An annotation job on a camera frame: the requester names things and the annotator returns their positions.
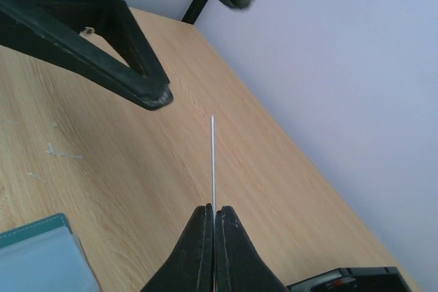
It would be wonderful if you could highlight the teal leather card holder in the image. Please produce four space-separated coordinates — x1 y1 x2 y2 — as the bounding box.
1 213 101 291

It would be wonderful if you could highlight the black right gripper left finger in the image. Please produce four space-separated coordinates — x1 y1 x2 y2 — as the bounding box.
141 204 213 292

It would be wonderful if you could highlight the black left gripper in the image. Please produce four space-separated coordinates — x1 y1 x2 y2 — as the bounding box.
1 0 173 111

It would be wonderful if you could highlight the black plastic bin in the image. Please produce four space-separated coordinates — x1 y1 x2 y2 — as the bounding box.
286 267 411 292

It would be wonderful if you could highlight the blue patterned card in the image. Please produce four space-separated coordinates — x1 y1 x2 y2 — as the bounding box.
210 115 218 210

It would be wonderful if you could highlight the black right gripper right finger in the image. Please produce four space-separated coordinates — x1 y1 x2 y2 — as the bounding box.
214 206 286 291

